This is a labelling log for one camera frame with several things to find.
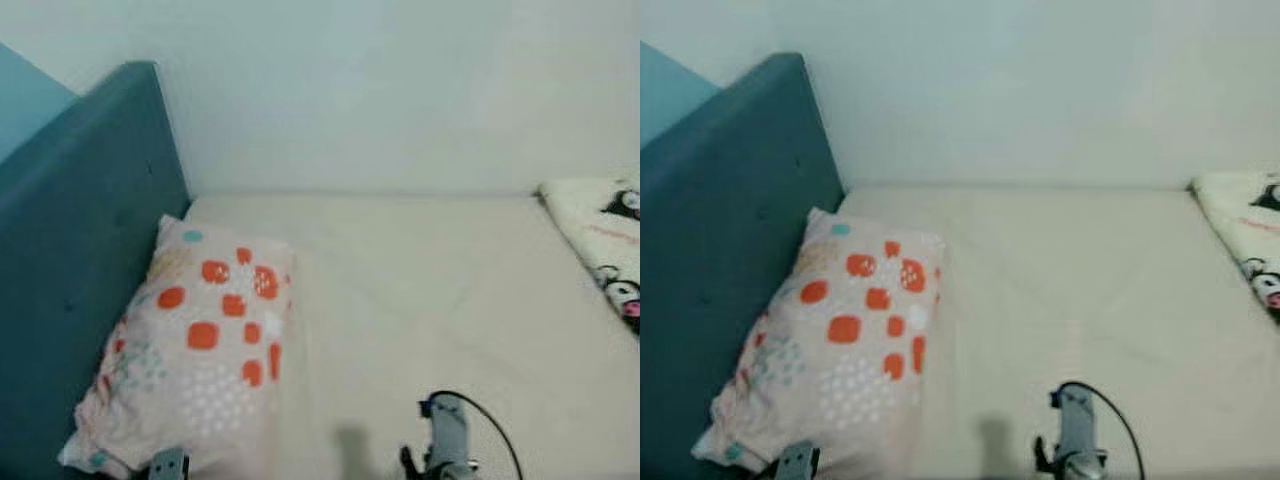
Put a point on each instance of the pink pillow with orange spots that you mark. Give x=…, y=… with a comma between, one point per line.
x=840, y=330
x=200, y=330

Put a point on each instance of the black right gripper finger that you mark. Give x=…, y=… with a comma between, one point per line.
x=1047, y=460
x=414, y=466

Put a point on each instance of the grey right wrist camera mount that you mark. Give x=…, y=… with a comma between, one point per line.
x=1077, y=420
x=447, y=430

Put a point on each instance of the cream cartoon print blanket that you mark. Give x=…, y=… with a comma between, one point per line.
x=1245, y=225
x=600, y=230

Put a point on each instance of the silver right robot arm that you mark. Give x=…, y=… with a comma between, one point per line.
x=452, y=472
x=1085, y=467

